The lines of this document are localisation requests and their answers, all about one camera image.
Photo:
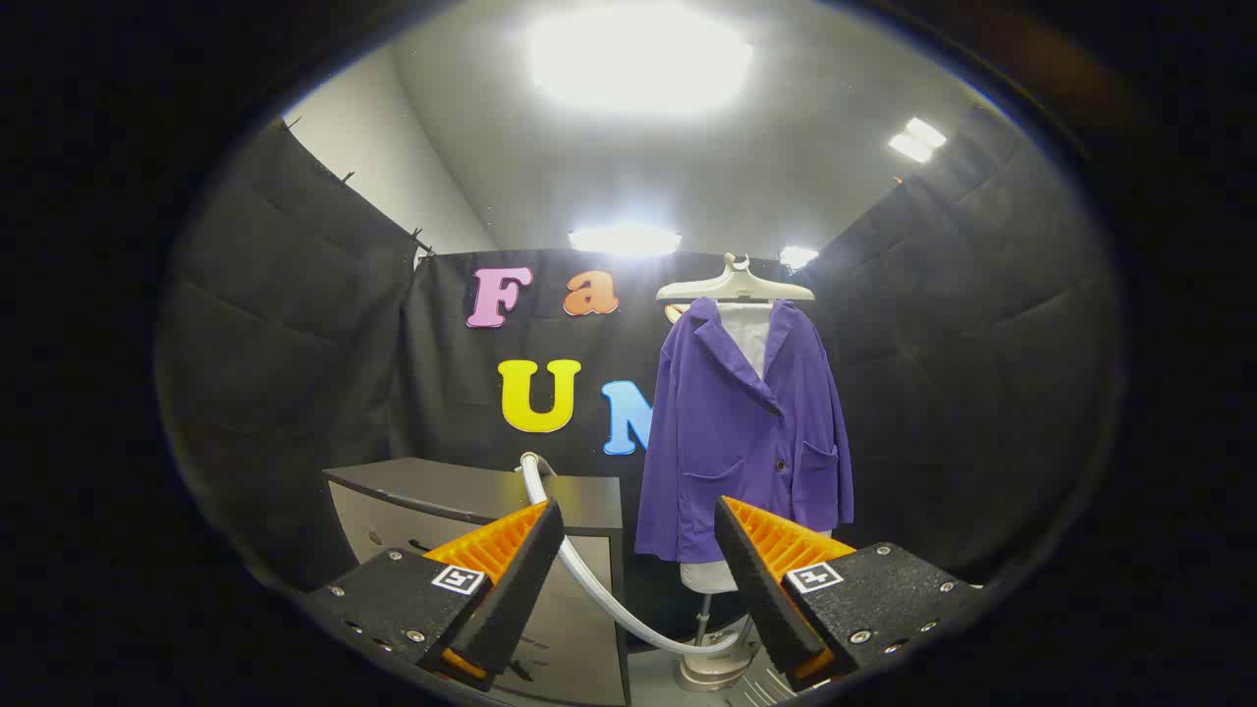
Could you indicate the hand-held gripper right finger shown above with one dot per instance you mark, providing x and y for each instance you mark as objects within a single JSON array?
[{"x": 756, "y": 579}]

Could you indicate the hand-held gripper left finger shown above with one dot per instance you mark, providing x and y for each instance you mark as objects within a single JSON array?
[{"x": 516, "y": 579}]

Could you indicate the purple jacket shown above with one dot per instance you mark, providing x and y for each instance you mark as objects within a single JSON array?
[{"x": 727, "y": 442}]

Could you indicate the metal steamer pole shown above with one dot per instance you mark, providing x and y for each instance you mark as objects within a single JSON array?
[{"x": 703, "y": 614}]

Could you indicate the beige steamer base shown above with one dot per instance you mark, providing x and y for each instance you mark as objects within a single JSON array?
[{"x": 712, "y": 670}]

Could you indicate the white clothes hanger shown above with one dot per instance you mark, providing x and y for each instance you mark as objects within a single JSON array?
[{"x": 732, "y": 287}]

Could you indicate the grey cabinet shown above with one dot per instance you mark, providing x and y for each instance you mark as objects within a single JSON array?
[{"x": 579, "y": 638}]

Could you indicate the black backdrop cloth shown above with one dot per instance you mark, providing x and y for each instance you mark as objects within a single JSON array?
[{"x": 943, "y": 373}]

